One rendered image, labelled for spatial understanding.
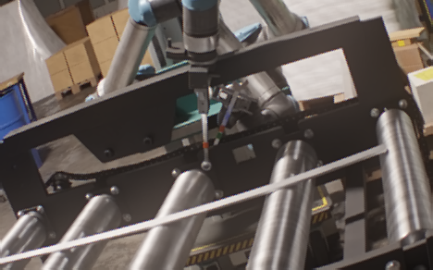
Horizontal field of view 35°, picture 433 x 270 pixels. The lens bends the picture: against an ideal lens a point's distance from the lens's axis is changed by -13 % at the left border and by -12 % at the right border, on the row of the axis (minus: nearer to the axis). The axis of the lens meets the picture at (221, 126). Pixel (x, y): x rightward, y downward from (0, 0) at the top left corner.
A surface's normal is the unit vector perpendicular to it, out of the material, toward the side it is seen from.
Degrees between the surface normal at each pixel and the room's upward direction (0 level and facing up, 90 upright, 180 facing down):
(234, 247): 90
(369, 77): 90
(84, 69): 90
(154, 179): 90
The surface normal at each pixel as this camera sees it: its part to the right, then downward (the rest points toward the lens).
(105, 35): -0.04, 0.26
